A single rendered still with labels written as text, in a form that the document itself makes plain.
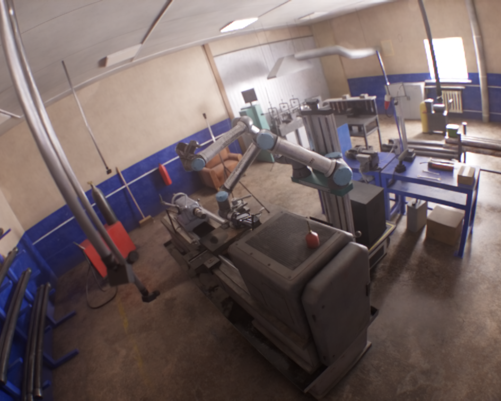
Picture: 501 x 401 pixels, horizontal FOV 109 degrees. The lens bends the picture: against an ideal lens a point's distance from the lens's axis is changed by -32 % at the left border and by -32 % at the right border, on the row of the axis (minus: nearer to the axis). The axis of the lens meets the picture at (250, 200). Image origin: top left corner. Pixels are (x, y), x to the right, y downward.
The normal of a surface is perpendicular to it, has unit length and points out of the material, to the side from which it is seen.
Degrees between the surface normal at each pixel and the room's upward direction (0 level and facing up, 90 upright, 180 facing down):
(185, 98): 90
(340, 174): 93
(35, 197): 90
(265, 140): 85
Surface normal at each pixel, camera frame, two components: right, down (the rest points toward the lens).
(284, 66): 0.51, 0.07
